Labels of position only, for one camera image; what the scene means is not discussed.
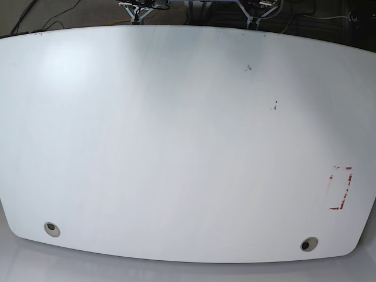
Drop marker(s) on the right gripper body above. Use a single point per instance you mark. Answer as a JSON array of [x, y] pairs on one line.
[[136, 12]]

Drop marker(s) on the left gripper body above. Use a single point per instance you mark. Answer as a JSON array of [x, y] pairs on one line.
[[258, 10]]

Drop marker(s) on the red tape rectangle marking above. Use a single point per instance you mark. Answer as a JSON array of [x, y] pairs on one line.
[[338, 186]]

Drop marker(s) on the left table cable grommet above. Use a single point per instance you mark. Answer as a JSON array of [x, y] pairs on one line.
[[52, 229]]

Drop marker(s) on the table cable grommet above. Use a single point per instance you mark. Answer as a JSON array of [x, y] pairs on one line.
[[309, 244], [52, 229]]

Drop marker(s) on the right table cable grommet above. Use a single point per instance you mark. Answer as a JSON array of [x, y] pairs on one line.
[[309, 244]]

